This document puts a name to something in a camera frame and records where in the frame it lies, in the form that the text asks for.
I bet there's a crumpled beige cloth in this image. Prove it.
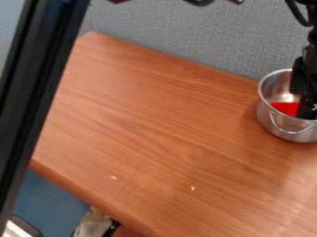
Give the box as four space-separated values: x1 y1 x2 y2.
72 206 112 237

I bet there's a metal pot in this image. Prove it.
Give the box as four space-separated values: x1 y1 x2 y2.
257 69 317 143

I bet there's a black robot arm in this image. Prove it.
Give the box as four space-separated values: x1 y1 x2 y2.
0 0 317 237

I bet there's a white object at corner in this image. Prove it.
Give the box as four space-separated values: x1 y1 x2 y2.
3 221 32 237

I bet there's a red plastic block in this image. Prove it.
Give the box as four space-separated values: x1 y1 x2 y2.
269 101 298 118

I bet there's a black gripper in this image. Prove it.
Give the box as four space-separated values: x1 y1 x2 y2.
290 31 317 120

